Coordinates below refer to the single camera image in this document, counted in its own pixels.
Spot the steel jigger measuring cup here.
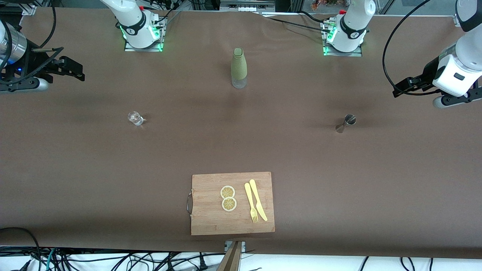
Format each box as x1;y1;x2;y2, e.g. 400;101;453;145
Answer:
335;114;357;134

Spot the brown table cover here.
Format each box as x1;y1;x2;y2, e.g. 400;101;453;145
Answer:
0;8;482;260

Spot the green sleeved glass bottle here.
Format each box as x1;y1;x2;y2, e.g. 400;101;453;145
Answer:
231;48;248;89

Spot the grey metal box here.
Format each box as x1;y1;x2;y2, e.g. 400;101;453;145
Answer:
220;0;275;12

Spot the yellow plastic knife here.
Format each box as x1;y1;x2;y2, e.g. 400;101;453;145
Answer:
249;179;268;222

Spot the yellow plastic fork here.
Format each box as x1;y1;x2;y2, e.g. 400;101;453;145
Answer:
244;183;259;223

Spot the wooden cutting board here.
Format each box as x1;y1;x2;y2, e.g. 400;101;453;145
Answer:
187;172;275;236

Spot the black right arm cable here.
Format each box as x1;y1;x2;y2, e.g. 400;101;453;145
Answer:
0;0;57;81

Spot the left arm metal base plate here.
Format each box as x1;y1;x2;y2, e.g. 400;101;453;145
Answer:
322;19;363;57

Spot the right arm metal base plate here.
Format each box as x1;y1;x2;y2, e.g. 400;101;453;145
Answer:
124;17;166;52

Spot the black base cable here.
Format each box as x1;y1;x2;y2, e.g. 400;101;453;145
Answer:
264;15;329;34

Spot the thick black floor cable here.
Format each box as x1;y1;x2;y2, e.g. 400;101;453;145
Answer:
0;227;43;271

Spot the teal cable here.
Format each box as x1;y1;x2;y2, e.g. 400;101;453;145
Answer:
45;248;57;271

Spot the wooden post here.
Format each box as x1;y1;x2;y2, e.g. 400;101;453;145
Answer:
217;241;243;271

